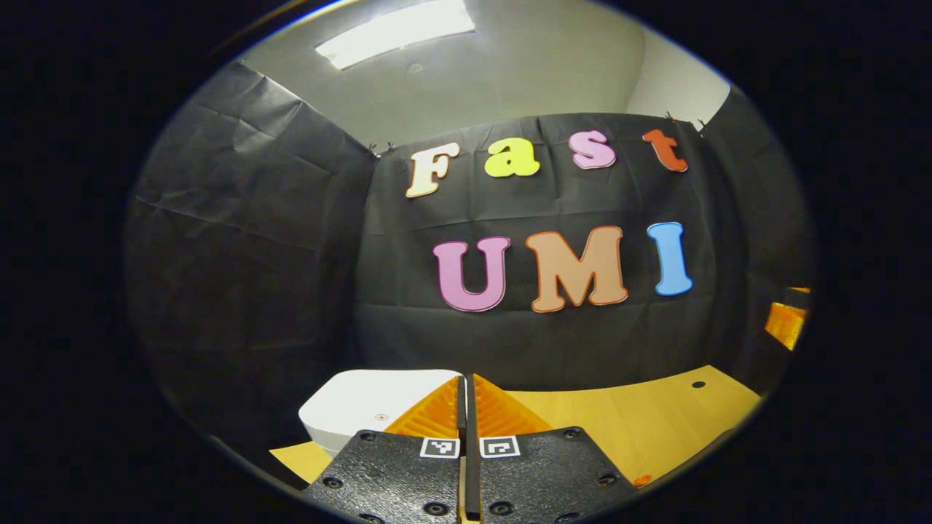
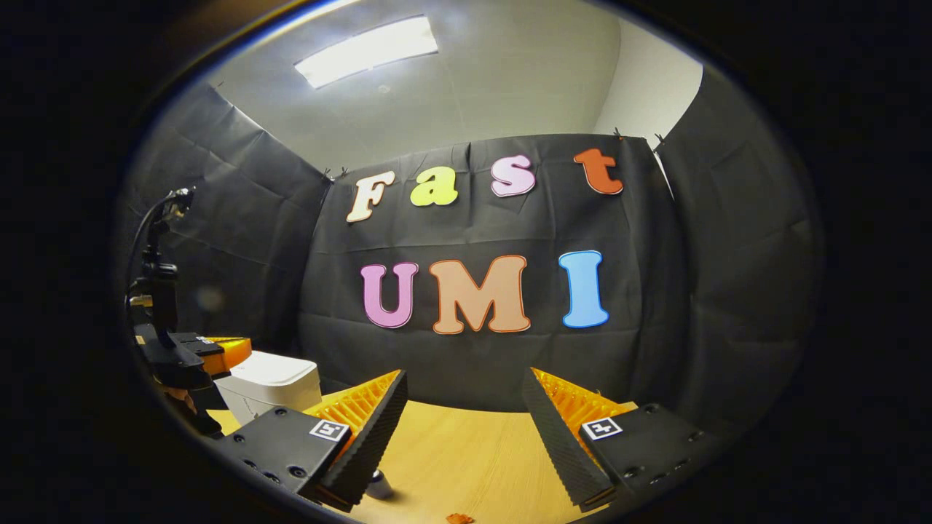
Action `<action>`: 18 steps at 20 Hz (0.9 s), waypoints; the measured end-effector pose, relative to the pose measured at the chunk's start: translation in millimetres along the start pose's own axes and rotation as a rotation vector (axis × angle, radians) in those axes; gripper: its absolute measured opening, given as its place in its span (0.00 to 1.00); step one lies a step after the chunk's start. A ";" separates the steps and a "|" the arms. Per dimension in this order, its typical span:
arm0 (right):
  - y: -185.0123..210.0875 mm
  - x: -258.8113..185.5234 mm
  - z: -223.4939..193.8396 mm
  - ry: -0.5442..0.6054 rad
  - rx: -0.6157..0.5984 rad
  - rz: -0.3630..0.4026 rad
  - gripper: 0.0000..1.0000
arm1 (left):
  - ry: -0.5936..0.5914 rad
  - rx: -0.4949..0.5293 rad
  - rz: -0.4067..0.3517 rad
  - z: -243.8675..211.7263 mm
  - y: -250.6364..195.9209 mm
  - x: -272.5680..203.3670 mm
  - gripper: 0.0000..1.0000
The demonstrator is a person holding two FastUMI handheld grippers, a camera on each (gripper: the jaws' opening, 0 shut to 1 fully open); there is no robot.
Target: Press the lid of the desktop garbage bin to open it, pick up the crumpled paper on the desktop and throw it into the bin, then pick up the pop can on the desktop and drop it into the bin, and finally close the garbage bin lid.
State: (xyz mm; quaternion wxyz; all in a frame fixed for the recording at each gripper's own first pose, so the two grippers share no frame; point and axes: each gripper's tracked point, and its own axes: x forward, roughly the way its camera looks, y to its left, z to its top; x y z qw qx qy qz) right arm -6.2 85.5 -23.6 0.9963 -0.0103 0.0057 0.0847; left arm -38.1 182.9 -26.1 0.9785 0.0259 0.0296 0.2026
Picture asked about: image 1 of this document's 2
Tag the white desktop garbage bin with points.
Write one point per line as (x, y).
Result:
(364, 407)

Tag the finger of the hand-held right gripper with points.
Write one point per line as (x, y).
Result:
(785, 324)

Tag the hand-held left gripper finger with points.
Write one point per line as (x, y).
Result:
(473, 466)
(461, 418)

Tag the ceiling light panel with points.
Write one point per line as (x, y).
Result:
(397, 33)

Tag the wooden desktop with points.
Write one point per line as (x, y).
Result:
(655, 422)

